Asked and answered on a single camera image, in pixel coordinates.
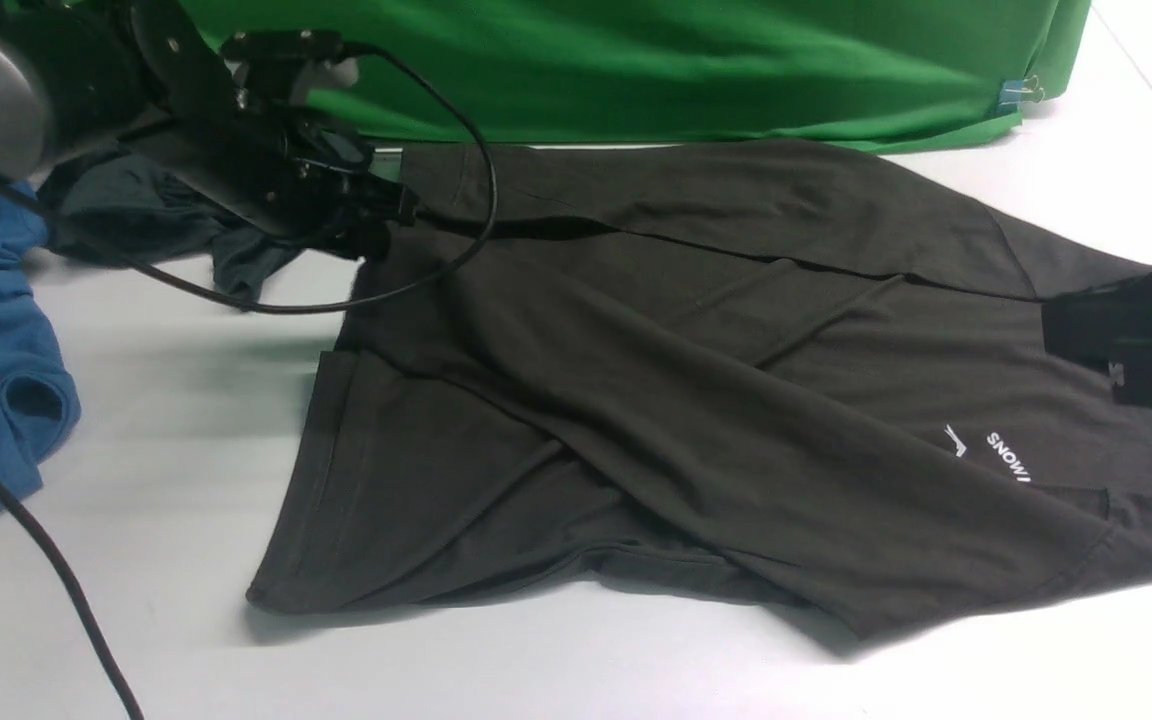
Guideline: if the dark gray long-sleeve top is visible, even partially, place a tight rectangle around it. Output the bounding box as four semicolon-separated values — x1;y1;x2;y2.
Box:
247;141;1152;639

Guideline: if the green backdrop cloth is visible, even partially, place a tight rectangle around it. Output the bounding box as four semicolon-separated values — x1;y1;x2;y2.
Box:
185;1;1091;154

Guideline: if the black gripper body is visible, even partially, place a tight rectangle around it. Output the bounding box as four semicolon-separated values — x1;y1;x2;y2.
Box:
131;1;348;238

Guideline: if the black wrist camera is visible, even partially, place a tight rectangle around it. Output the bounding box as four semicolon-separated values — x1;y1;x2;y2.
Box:
219;29;361;106

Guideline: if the dark teal crumpled garment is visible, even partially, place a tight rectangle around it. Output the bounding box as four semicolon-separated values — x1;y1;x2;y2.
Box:
36;120;377;306

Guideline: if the gray robot arm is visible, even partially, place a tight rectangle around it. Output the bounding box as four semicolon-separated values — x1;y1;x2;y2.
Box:
0;1;1152;407

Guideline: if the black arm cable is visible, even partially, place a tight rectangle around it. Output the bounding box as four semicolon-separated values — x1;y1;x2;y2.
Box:
0;45;499;720

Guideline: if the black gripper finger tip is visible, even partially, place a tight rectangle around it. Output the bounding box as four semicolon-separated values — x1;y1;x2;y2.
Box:
335;176;419;263

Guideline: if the blue binder clip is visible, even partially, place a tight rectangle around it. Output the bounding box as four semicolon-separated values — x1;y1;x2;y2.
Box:
996;76;1046;113

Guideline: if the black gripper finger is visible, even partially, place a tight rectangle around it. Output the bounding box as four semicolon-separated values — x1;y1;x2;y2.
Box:
1041;285;1152;366

